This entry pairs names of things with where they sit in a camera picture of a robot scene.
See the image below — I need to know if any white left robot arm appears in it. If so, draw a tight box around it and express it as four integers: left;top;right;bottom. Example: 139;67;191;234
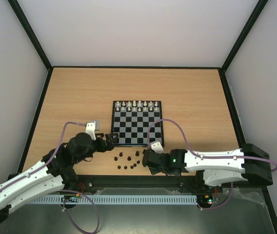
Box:
0;133;119;223

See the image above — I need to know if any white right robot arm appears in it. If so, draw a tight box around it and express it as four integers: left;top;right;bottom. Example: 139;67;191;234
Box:
142;143;273;191

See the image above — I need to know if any black and silver chessboard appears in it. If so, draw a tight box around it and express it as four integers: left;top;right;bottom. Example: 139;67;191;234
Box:
111;100;164;147

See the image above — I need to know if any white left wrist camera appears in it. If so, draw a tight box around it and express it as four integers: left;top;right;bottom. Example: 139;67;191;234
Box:
85;120;99;140

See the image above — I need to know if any black aluminium front rail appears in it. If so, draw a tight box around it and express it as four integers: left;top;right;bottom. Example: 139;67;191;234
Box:
75;174;266;195

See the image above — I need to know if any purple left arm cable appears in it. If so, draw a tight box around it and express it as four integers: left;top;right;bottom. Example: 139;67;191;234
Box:
0;121;102;234

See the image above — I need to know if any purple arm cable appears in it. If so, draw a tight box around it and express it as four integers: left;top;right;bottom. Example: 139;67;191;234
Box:
146;118;277;212
0;121;102;234

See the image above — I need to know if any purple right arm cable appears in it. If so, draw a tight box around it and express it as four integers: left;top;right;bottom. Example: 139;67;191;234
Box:
146;118;277;212

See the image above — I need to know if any light blue cable duct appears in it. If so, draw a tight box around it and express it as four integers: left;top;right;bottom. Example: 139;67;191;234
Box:
29;195;197;205

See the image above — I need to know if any black frame post rear left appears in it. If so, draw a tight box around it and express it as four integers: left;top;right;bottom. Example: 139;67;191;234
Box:
8;0;53;71

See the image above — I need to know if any black frame post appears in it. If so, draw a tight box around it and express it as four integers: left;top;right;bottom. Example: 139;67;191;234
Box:
8;0;53;71
221;0;268;74

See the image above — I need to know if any black frame post rear right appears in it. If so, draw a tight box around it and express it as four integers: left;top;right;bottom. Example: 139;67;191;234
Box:
221;0;268;74

